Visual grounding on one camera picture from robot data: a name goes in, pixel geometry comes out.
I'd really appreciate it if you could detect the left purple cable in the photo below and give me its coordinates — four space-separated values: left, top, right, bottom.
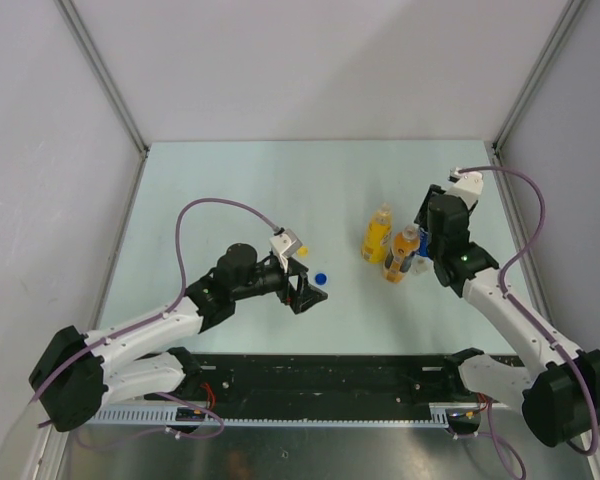
29 197 284 429

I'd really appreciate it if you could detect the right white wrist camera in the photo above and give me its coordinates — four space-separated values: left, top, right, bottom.
446 168 484 210

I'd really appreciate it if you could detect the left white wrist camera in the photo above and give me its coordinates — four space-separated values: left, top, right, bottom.
269 228 303 273

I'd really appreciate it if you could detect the purple cable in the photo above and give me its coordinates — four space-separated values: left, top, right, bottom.
459 165 600 455
29 197 284 429

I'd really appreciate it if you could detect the grey cable duct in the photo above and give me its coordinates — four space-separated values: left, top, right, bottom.
87 403 449 428

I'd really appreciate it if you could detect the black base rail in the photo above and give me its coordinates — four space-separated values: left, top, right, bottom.
172 353 479 420

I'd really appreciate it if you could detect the blue bottle cap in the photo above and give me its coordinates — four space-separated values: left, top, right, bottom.
315 272 328 285

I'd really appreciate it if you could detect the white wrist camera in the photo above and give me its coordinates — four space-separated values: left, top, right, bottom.
269 228 303 273
446 168 484 210

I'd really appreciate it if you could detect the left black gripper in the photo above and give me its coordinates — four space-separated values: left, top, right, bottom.
232 255 326 314

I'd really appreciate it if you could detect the clear blue-cap water bottle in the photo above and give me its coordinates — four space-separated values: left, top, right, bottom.
410 227 432 275

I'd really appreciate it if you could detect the orange juice bottle yellow cap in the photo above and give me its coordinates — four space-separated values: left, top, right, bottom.
383 224 420 284

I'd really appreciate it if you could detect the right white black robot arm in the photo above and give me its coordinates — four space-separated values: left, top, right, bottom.
415 181 600 447

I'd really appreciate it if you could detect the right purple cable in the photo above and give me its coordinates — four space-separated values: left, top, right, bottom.
459 165 600 455

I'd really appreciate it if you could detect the right aluminium frame post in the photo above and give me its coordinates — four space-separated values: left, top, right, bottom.
491 0 590 153

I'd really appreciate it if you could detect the left aluminium frame post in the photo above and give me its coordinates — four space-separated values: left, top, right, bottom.
53 0 149 154

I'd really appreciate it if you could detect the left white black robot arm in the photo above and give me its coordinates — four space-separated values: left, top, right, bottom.
29 244 328 432

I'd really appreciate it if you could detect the aluminium frame post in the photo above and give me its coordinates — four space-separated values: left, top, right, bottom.
491 0 590 153
53 0 149 154

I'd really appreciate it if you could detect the yellow honey pomelo drink bottle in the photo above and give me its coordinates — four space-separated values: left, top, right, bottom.
361 203 393 264

